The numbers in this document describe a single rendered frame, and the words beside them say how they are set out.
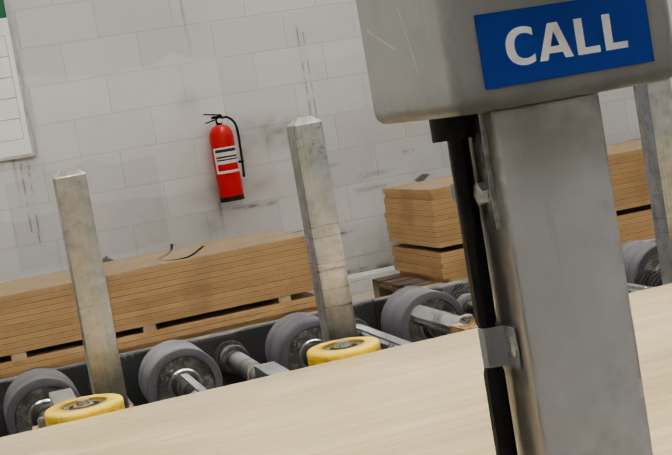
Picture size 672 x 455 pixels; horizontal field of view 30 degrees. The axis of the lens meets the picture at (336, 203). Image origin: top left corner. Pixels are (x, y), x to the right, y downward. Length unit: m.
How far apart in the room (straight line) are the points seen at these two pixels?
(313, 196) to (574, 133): 1.12
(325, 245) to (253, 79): 6.25
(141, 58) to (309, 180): 6.15
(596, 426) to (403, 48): 0.12
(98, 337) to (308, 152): 0.32
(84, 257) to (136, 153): 6.14
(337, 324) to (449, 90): 1.16
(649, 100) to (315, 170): 0.45
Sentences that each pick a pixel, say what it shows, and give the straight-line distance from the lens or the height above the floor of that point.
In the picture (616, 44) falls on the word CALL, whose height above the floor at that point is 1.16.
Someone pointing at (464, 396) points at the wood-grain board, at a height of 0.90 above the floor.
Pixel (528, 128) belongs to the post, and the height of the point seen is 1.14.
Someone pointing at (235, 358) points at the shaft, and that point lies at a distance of 1.92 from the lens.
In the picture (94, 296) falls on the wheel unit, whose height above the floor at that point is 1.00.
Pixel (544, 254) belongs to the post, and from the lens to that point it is 0.37.
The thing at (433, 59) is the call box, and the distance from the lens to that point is 0.35.
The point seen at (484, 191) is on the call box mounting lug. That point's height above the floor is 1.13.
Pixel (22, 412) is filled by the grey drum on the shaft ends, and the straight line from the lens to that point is 1.83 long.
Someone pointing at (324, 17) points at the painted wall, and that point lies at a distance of 7.87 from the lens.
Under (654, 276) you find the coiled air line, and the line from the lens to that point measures 2.02.
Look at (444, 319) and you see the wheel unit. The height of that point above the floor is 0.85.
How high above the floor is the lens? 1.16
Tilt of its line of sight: 4 degrees down
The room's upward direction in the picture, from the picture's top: 10 degrees counter-clockwise
